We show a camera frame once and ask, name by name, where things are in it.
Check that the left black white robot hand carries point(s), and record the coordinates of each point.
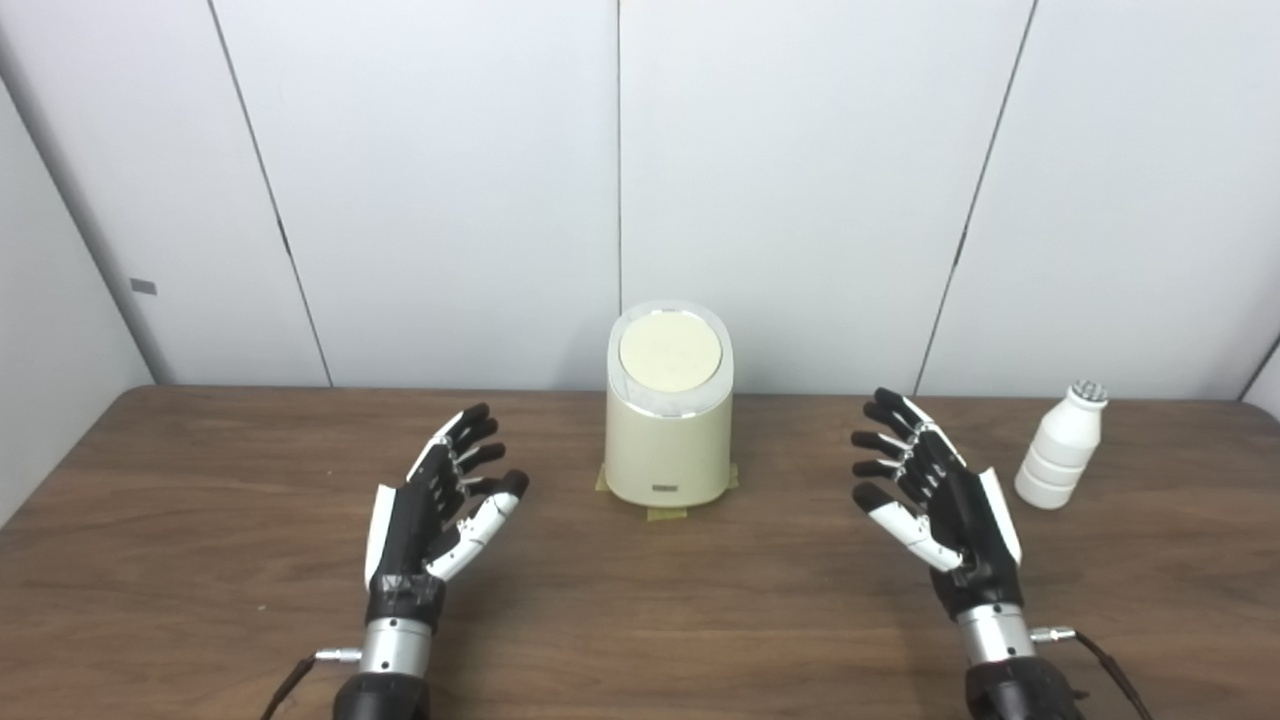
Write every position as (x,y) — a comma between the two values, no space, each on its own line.
(405,530)

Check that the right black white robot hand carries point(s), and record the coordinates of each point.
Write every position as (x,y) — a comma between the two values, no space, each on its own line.
(972,530)

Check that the small white plastic bottle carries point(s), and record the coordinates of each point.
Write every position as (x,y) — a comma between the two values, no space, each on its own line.
(1060,450)

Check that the cream round bin lid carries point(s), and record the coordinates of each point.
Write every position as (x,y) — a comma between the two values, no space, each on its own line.
(670,352)

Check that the cream-colored bin body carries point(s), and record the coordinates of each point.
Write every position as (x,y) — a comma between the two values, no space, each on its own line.
(665,450)

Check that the small gray wall tag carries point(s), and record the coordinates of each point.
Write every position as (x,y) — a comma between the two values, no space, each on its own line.
(143,286)

